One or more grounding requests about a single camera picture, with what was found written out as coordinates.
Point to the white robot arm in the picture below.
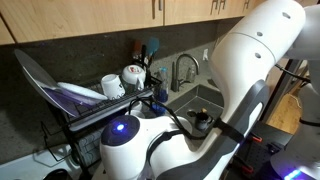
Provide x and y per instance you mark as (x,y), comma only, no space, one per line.
(200,147)

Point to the blue dish soap bottle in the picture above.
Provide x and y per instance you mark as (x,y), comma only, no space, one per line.
(162,90)

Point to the white mug lower rack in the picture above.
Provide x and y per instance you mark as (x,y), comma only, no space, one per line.
(136,111)

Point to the white mug rack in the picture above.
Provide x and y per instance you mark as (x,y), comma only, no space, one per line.
(136,111)
(112,87)

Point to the small white plate on counter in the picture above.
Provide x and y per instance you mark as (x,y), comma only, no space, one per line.
(183,122)

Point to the white mug upper rack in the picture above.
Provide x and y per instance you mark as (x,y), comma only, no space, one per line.
(112,87)

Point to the black two-tier dish rack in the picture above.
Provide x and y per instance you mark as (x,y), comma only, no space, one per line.
(83,132)

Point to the steel sink faucet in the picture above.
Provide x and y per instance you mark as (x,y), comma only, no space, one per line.
(180,68)

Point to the clear soap dispenser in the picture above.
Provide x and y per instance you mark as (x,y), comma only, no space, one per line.
(190,77)

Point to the grey sink basin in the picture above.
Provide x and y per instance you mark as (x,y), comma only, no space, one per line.
(193,101)

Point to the teal spatula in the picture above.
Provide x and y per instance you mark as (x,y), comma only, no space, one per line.
(152,47)

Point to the red spatula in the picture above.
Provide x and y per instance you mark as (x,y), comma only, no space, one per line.
(137,50)

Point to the black mug in sink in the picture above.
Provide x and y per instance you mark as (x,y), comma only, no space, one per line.
(203,119)

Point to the large white plate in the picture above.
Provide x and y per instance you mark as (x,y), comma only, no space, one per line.
(36,75)

